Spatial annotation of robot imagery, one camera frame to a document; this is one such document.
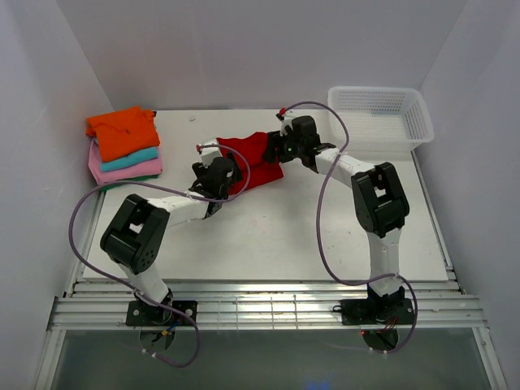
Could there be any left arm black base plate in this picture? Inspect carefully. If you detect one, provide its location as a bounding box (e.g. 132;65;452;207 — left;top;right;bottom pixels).
125;299;198;327

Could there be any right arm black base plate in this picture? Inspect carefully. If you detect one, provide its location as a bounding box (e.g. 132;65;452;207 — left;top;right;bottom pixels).
332;298;415;325

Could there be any teal folded t shirt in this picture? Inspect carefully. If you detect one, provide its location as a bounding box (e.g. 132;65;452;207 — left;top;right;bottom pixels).
100;147;158;172

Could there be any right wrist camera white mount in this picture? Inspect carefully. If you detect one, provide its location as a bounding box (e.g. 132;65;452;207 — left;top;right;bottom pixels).
275;108;297;137

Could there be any white plastic basket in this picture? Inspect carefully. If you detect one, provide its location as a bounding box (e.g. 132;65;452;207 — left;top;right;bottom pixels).
327;86;434;152

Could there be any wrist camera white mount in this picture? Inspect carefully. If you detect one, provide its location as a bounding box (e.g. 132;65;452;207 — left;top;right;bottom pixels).
275;108;297;137
196;138;223;167

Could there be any green folded t shirt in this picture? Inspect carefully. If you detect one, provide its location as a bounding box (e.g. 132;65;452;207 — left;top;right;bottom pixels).
100;175;159;192

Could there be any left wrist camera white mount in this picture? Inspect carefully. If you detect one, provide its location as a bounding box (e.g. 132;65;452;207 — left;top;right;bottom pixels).
196;138;223;167

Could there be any purple cable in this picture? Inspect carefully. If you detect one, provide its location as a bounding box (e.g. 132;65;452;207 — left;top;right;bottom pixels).
67;144;252;369
274;100;419;354

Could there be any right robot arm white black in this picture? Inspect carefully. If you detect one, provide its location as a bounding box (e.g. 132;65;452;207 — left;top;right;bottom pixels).
262;114;415;327

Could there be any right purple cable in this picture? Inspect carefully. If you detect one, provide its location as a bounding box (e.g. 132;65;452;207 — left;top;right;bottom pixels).
274;100;419;354

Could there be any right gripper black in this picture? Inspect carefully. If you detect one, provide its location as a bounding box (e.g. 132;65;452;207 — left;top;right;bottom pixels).
262;128;304;165

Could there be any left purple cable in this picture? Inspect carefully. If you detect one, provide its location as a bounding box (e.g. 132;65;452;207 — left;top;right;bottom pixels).
67;144;252;369

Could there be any red t shirt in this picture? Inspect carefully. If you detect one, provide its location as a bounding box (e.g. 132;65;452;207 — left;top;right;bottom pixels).
216;132;284;190

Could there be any aluminium frame rail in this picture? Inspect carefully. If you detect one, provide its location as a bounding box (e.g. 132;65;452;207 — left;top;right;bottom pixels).
49;167;510;389

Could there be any pink folded t shirt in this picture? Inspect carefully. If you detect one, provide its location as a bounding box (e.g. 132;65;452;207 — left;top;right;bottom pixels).
88;141;163;184

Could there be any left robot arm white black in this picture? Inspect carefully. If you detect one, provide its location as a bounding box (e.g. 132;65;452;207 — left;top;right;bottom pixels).
100;153;243;327

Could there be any orange folded t shirt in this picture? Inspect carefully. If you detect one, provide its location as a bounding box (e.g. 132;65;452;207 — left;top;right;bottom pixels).
85;106;160;163

